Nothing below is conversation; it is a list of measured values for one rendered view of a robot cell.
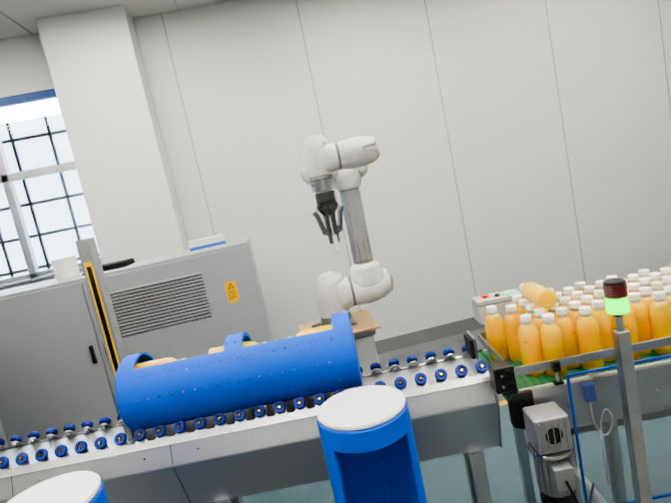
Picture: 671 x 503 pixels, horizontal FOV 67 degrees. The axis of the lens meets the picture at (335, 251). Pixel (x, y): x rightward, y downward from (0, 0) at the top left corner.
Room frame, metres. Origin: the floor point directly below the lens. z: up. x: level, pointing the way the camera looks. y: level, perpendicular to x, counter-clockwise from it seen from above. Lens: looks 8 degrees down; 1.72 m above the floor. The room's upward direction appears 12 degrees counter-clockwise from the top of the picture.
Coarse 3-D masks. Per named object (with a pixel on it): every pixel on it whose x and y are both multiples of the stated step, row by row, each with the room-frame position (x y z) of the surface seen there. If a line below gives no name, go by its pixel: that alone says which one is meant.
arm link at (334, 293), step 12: (324, 276) 2.49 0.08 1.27; (336, 276) 2.49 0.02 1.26; (324, 288) 2.47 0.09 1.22; (336, 288) 2.46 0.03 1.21; (348, 288) 2.47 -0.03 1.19; (324, 300) 2.47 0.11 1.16; (336, 300) 2.46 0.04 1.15; (348, 300) 2.47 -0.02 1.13; (324, 312) 2.48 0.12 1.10; (336, 312) 2.46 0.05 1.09
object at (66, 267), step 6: (60, 258) 3.40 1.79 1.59; (66, 258) 3.41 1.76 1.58; (72, 258) 3.46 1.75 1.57; (54, 264) 3.41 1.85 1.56; (60, 264) 3.40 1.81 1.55; (66, 264) 3.41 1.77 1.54; (72, 264) 3.44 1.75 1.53; (54, 270) 3.42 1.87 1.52; (60, 270) 3.40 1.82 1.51; (66, 270) 3.41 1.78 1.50; (72, 270) 3.43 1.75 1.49; (78, 270) 3.48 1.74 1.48; (60, 276) 3.40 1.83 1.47; (66, 276) 3.40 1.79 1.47; (72, 276) 3.42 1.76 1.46
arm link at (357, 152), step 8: (336, 144) 1.93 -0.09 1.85; (344, 144) 1.92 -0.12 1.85; (352, 144) 1.92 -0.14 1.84; (360, 144) 1.92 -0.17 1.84; (368, 144) 1.92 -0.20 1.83; (376, 144) 1.94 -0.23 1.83; (344, 152) 1.91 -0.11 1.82; (352, 152) 1.91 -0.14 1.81; (360, 152) 1.91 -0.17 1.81; (368, 152) 1.92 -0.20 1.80; (376, 152) 1.93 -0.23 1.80; (344, 160) 1.91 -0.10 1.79; (352, 160) 1.92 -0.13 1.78; (360, 160) 1.92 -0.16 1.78; (368, 160) 1.93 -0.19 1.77; (304, 168) 2.37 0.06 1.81; (344, 168) 1.95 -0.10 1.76; (352, 168) 1.97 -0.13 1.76; (304, 176) 2.39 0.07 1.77
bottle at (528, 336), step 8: (520, 328) 1.75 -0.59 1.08; (528, 328) 1.74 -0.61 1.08; (536, 328) 1.74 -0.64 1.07; (520, 336) 1.75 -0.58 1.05; (528, 336) 1.73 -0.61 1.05; (536, 336) 1.73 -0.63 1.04; (520, 344) 1.75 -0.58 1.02; (528, 344) 1.73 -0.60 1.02; (536, 344) 1.73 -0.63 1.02; (520, 352) 1.77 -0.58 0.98; (528, 352) 1.73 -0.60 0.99; (536, 352) 1.73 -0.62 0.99; (528, 360) 1.73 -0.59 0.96; (536, 360) 1.73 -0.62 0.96
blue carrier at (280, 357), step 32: (224, 352) 1.80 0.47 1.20; (256, 352) 1.77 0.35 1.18; (288, 352) 1.76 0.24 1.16; (320, 352) 1.75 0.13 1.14; (352, 352) 1.74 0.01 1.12; (128, 384) 1.77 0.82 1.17; (160, 384) 1.76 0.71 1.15; (192, 384) 1.75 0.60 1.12; (224, 384) 1.74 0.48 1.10; (256, 384) 1.74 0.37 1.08; (288, 384) 1.75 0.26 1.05; (320, 384) 1.75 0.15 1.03; (352, 384) 1.78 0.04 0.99; (128, 416) 1.76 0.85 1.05; (160, 416) 1.77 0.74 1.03; (192, 416) 1.79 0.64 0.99
